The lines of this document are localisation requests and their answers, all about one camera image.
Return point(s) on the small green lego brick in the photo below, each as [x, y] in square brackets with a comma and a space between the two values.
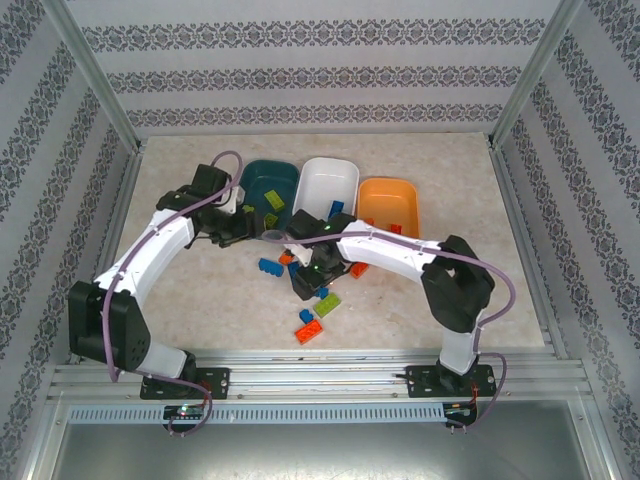
[271, 220]

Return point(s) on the long green lego brick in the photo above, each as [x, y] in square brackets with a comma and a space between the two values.
[274, 199]
[327, 304]

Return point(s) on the small blue lego brick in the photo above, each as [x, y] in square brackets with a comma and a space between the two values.
[305, 315]

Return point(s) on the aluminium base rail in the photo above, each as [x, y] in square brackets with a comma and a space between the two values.
[320, 372]

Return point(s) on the aluminium frame post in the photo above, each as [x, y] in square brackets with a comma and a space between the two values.
[96, 75]
[531, 75]

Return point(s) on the aluminium right frame post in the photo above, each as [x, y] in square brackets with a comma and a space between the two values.
[531, 75]

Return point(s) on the black right mount plate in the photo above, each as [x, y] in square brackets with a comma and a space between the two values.
[420, 382]

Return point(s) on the black mount plate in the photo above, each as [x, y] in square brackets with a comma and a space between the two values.
[217, 382]
[420, 382]

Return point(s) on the aluminium right side rail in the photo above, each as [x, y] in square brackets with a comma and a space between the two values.
[511, 190]

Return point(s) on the right circuit board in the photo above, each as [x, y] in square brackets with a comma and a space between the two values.
[460, 410]

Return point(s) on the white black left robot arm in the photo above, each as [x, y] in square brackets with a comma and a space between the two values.
[150, 255]

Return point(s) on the orange plastic container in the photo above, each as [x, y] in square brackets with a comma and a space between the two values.
[387, 200]

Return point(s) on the teal plastic container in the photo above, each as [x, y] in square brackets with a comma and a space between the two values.
[265, 175]

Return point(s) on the white plastic container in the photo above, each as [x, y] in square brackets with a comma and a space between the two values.
[325, 180]

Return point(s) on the circuit board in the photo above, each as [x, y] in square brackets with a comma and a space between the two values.
[185, 411]
[460, 410]

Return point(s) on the left circuit board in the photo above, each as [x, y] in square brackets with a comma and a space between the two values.
[185, 411]

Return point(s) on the aluminium left frame post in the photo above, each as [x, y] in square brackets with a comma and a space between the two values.
[96, 75]

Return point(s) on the black left mount plate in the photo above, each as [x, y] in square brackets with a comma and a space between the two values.
[217, 382]

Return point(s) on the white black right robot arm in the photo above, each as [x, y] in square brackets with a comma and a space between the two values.
[390, 250]

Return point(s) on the aluminium left side rail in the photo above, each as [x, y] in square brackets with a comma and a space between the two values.
[120, 210]

